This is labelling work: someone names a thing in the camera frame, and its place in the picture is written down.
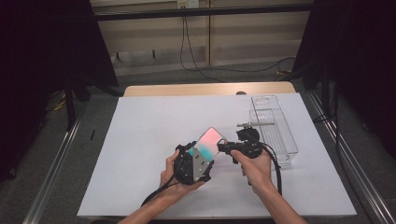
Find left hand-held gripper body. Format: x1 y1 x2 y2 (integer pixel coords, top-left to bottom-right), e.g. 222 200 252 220
173 141 216 187

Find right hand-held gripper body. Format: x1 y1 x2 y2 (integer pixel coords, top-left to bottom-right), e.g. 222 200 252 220
234 121 276 160

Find blue clear-edged phone case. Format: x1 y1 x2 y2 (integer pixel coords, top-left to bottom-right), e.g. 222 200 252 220
188 126 228 163

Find person's right hand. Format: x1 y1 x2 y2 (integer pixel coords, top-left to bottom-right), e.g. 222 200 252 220
231 149 276 196

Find person's left hand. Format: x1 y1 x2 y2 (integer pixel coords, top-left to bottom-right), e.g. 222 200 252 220
159 149 206 201

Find clear plastic storage box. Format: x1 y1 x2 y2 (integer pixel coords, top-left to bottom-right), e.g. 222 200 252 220
248 94 299 170

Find white table mat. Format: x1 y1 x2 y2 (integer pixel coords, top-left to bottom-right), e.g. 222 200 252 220
77 92 358 218

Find wooden table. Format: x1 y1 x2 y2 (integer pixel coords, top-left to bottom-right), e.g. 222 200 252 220
123 81 297 98

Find black horizontal bar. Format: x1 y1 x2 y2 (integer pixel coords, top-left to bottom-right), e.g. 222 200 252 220
92 4 314 21

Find black curtain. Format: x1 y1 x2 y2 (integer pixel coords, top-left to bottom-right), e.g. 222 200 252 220
291 0 396 161
0 0 120 182

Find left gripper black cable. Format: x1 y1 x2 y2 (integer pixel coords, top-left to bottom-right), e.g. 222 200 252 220
140 155 185 208

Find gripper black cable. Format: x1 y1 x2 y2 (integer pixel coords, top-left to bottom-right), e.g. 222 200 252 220
140 155 185 208
260 142 284 197

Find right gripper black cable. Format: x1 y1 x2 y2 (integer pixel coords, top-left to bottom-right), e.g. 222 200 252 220
260 142 284 197

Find black hanging floor cable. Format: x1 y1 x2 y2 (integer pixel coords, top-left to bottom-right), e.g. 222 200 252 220
179 15 297 84

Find thin black floor cable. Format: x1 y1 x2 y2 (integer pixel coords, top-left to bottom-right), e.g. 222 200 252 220
312 90 347 171

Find metal floor rail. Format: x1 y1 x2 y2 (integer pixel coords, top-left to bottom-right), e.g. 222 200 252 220
21 102 89 224
307 91 396 224

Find white wall socket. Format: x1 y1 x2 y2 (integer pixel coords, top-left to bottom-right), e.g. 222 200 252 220
177 0 201 9

